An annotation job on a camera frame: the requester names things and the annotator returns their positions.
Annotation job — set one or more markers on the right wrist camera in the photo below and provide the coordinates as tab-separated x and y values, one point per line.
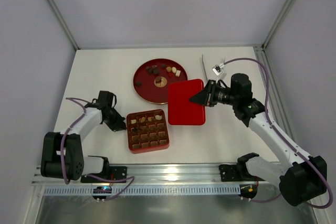
219	69

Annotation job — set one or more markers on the left black mount plate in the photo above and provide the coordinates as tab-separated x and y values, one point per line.
118	173

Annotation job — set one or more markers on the right black mount plate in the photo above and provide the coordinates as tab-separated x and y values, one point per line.
229	173

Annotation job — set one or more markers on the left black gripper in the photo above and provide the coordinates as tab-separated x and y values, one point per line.
114	118

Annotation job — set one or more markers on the red chocolate box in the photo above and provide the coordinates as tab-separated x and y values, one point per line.
152	135

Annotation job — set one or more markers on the white cube chocolate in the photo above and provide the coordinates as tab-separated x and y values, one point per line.
178	72

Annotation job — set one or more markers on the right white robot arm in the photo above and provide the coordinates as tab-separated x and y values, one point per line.
299	176

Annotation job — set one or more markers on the dark square chocolate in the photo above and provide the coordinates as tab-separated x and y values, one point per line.
138	83

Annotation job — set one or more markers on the metal tongs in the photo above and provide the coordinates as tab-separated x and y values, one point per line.
208	62

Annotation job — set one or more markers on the round red plate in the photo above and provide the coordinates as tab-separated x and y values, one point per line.
151	91

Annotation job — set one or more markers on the black mount plate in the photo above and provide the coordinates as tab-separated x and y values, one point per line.
118	173
229	173

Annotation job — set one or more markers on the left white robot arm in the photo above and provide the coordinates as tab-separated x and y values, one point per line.
62	155

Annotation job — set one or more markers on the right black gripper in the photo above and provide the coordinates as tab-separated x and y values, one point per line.
210	93

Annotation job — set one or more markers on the aluminium rail frame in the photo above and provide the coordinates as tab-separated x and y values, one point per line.
154	180

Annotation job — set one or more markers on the red box lid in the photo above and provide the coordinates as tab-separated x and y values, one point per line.
181	111

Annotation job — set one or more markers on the round brown chocolate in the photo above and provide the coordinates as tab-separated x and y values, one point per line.
158	79

